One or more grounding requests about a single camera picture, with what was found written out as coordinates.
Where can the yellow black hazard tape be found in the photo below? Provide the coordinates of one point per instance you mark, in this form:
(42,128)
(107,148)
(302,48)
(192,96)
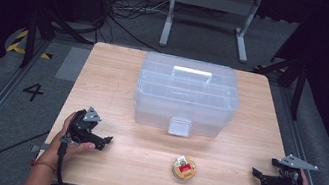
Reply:
(17,44)

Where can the white metal desk frame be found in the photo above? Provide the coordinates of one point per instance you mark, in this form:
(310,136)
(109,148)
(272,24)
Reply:
(213,1)

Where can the clear plastic storage box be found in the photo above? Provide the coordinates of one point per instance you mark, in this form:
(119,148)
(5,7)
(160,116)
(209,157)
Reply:
(185,99)

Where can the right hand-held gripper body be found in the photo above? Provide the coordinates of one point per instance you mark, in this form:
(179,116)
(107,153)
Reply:
(288,179)

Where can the black metal stand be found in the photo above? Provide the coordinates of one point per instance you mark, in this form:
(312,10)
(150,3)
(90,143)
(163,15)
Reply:
(31,36)
(299,84)

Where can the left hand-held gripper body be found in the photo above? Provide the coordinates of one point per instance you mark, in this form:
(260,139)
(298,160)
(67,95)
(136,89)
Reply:
(83,125)

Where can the person's left hand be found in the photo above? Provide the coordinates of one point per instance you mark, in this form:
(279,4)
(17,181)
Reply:
(56,150)

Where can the round gold tin red label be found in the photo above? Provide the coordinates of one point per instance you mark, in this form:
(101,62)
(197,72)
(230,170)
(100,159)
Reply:
(184,168)

